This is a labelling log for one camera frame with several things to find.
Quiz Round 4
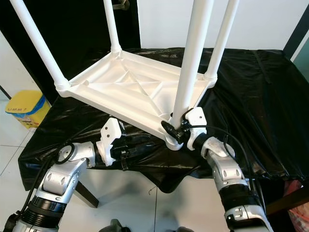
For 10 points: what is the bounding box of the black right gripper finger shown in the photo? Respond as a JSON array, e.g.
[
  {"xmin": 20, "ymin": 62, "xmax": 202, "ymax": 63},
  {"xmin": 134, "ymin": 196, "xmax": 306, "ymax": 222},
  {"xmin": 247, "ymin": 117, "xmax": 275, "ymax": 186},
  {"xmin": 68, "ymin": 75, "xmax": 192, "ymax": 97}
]
[{"xmin": 161, "ymin": 121, "xmax": 180, "ymax": 140}]

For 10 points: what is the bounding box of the white plastic table top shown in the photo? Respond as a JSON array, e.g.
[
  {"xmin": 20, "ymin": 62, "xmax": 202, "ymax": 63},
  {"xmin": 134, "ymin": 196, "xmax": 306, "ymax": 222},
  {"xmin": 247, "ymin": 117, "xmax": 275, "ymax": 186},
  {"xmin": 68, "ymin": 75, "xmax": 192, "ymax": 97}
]
[{"xmin": 60, "ymin": 48, "xmax": 218, "ymax": 150}]

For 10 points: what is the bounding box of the grey robot left foot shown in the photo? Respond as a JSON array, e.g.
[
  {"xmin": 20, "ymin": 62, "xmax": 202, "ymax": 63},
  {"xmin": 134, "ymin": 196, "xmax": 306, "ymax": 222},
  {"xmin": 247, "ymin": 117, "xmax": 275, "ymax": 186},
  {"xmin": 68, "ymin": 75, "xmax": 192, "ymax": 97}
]
[{"xmin": 104, "ymin": 219, "xmax": 124, "ymax": 232}]

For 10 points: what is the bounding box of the black plastic table cover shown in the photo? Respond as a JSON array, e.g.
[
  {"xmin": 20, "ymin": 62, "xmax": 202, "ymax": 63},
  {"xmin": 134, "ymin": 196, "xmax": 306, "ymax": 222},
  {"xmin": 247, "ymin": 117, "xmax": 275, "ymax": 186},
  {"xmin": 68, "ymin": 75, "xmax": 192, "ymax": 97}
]
[{"xmin": 18, "ymin": 47, "xmax": 309, "ymax": 194}]

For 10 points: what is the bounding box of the yellow cardboard box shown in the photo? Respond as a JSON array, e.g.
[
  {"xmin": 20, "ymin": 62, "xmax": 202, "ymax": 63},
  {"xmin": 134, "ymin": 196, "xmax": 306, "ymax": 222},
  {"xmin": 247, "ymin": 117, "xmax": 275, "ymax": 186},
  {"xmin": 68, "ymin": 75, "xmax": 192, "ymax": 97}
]
[{"xmin": 5, "ymin": 89, "xmax": 51, "ymax": 129}]

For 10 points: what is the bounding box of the black door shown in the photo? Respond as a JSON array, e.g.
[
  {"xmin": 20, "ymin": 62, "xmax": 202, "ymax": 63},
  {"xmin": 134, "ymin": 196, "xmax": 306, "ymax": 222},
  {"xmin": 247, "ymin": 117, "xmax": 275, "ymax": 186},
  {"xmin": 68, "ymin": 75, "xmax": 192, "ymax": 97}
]
[{"xmin": 0, "ymin": 0, "xmax": 138, "ymax": 104}]

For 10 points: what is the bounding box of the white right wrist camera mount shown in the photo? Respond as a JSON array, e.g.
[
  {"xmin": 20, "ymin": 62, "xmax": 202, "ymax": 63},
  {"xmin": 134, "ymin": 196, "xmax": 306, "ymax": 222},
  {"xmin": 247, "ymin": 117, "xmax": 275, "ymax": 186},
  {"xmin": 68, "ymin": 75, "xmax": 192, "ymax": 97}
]
[{"xmin": 184, "ymin": 107, "xmax": 207, "ymax": 149}]

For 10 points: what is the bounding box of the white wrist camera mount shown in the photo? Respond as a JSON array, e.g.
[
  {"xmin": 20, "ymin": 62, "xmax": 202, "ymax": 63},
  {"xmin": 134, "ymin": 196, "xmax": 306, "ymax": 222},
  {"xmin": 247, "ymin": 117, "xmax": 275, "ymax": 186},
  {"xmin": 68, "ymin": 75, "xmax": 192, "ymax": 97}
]
[
  {"xmin": 97, "ymin": 117, "xmax": 125, "ymax": 167},
  {"xmin": 184, "ymin": 107, "xmax": 207, "ymax": 149}
]

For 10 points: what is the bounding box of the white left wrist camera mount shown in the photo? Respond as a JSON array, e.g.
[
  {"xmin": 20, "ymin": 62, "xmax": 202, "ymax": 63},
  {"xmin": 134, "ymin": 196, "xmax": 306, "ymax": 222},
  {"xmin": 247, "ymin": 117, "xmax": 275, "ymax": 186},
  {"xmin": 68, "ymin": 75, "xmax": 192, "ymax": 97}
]
[{"xmin": 97, "ymin": 117, "xmax": 125, "ymax": 167}]

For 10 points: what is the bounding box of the silver door lever handle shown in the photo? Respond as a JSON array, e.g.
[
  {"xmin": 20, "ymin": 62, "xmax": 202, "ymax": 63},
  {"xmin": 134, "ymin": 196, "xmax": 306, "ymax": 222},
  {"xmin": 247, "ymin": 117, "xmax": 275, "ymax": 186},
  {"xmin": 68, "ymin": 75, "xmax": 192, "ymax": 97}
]
[{"xmin": 112, "ymin": 0, "xmax": 130, "ymax": 10}]

